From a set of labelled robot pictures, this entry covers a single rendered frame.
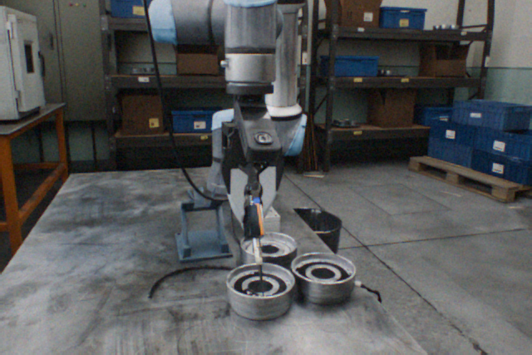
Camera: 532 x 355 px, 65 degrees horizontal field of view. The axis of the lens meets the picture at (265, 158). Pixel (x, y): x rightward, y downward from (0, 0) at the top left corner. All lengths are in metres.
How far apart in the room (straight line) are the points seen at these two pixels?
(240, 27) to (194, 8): 0.14
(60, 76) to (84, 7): 0.68
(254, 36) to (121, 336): 0.45
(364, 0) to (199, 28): 3.98
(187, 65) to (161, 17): 3.36
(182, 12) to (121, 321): 0.48
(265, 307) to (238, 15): 0.41
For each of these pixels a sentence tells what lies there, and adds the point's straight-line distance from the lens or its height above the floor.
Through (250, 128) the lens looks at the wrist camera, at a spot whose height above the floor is 1.08.
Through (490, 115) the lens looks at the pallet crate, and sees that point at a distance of 4.44.
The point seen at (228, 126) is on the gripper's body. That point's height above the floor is 1.07.
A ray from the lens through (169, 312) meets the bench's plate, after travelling 0.68.
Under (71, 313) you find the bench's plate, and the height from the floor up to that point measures 0.80.
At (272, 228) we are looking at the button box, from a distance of 0.91.
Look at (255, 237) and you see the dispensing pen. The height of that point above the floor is 0.91.
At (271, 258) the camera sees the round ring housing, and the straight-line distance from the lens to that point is 0.74.
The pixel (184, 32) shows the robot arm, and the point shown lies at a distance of 0.73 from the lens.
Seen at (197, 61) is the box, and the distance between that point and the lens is 4.10.
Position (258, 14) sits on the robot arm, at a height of 1.23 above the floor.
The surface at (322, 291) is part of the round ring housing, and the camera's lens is 0.68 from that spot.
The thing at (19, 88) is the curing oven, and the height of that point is 0.99.
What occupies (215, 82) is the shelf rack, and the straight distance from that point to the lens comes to 4.07.
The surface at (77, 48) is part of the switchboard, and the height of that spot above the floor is 1.24.
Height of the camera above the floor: 1.17
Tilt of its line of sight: 13 degrees down
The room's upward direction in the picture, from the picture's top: 1 degrees clockwise
